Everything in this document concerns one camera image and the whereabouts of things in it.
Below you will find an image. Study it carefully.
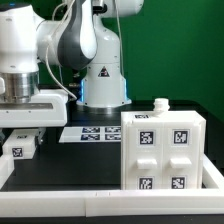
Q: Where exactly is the white obstacle fence frame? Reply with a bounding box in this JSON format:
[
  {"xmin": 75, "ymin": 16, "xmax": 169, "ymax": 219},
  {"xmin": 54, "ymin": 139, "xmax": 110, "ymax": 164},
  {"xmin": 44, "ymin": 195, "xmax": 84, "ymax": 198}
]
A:
[{"xmin": 0, "ymin": 158, "xmax": 224, "ymax": 218}]

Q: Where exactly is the white door panel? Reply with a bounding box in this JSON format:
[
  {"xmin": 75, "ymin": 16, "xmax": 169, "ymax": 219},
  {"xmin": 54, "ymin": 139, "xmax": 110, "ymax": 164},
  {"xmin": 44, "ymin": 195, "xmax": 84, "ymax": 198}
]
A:
[
  {"xmin": 163, "ymin": 122, "xmax": 203, "ymax": 190},
  {"xmin": 125, "ymin": 123, "xmax": 163, "ymax": 190}
]

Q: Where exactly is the white cable on robot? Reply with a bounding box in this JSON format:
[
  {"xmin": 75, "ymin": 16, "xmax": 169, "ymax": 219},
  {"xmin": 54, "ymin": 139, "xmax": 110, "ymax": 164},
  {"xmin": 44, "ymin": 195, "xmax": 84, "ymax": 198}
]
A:
[{"xmin": 44, "ymin": 0, "xmax": 79, "ymax": 101}]

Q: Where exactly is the white cabinet top block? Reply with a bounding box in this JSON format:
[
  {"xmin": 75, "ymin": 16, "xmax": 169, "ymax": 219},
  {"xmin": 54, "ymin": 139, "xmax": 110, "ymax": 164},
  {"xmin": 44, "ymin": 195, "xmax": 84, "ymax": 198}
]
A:
[{"xmin": 3, "ymin": 129, "xmax": 38, "ymax": 160}]

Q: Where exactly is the white cabinet body box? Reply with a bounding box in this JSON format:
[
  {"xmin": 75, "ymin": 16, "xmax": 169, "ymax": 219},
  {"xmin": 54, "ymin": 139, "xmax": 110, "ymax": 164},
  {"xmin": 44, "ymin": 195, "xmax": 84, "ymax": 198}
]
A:
[{"xmin": 121, "ymin": 98, "xmax": 206, "ymax": 190}]

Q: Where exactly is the white marker base plate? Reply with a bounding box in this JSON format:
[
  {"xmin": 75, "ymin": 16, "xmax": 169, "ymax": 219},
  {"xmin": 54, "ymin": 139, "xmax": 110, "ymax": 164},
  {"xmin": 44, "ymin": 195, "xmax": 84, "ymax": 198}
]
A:
[{"xmin": 59, "ymin": 126, "xmax": 121, "ymax": 143}]

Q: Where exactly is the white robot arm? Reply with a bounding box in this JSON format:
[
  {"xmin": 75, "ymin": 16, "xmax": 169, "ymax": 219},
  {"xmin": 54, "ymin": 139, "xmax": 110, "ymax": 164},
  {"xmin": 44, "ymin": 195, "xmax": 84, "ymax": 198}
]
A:
[{"xmin": 0, "ymin": 0, "xmax": 144, "ymax": 129}]

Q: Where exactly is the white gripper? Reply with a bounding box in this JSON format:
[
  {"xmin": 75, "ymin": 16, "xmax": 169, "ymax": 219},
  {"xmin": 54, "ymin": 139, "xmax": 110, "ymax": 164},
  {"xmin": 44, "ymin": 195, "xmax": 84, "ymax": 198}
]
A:
[{"xmin": 0, "ymin": 89, "xmax": 68, "ymax": 145}]

